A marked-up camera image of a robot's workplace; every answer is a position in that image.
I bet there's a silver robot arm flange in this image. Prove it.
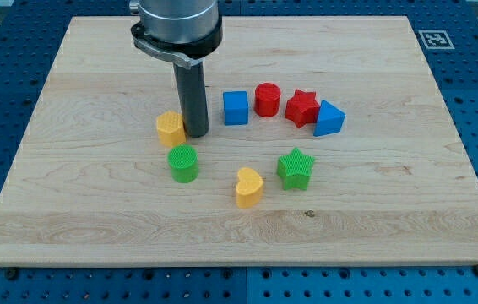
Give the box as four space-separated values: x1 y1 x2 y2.
129 0 223 69

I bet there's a blue cube block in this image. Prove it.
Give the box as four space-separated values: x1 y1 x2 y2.
223 91 249 126

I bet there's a yellow heart block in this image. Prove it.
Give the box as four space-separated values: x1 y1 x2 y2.
235 167 264 209

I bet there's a green cylinder block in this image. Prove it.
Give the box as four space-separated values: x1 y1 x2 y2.
167 144 198 183

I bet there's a green star block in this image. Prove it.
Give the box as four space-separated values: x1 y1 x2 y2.
277 147 315 190

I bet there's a red cylinder block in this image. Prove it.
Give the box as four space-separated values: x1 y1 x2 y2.
254 83 281 117

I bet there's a yellow hexagon block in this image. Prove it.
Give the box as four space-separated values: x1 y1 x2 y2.
156 111 186 148

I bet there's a red star block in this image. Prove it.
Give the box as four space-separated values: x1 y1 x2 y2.
285 89 320 128

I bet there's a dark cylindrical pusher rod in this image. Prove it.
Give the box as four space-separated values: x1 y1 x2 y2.
173 63 209 138

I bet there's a wooden board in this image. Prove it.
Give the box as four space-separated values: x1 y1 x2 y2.
0 16 478 267

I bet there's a blue triangle block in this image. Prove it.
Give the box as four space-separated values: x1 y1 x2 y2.
313 100 345 137

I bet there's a white fiducial marker tag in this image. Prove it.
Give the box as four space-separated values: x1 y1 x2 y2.
418 30 454 50

